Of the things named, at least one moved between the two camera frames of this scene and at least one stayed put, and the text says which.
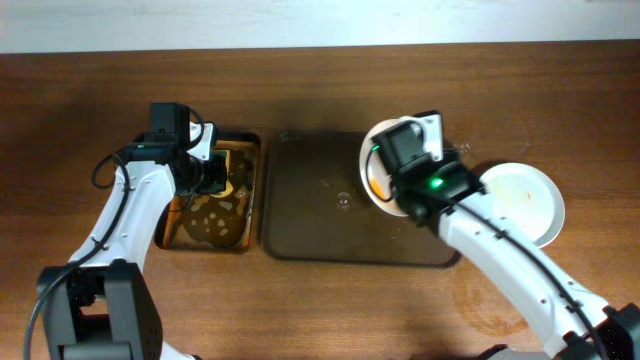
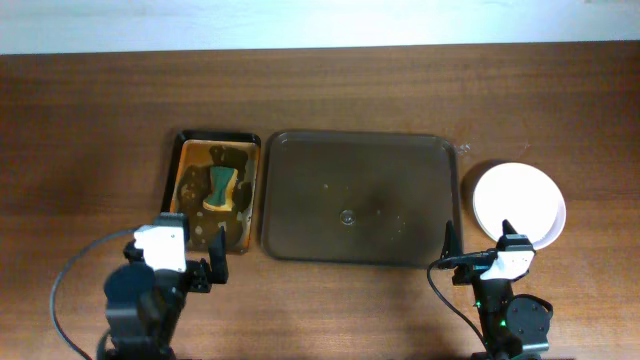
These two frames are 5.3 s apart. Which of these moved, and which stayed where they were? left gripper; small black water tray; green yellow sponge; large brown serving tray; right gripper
Moved: green yellow sponge; left gripper; right gripper
Stayed: large brown serving tray; small black water tray
